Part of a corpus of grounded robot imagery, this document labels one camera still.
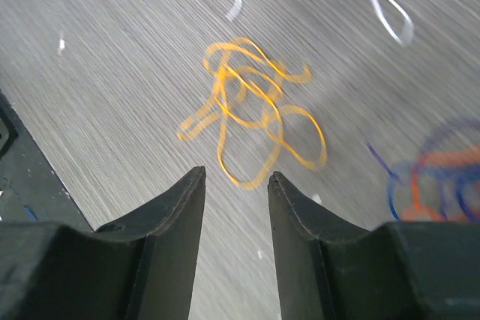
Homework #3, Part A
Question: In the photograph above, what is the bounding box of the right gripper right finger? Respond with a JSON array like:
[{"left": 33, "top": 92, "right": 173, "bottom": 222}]
[{"left": 268, "top": 172, "right": 479, "bottom": 319}]

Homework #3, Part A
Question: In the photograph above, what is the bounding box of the orange thin wire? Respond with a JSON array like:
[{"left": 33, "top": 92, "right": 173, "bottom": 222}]
[{"left": 400, "top": 147, "right": 480, "bottom": 223}]

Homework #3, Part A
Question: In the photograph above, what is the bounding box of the purple thin wire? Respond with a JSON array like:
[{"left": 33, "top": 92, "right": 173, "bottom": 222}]
[{"left": 365, "top": 117, "right": 480, "bottom": 220}]

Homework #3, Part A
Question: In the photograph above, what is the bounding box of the blue thin wire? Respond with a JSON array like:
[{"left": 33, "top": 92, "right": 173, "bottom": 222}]
[{"left": 385, "top": 158, "right": 480, "bottom": 223}]

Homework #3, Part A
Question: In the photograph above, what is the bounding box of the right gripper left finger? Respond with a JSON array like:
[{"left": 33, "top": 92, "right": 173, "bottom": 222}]
[{"left": 1, "top": 166, "right": 206, "bottom": 319}]

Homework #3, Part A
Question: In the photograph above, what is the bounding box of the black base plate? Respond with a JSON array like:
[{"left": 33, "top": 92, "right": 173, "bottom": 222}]
[{"left": 1, "top": 95, "right": 92, "bottom": 231}]

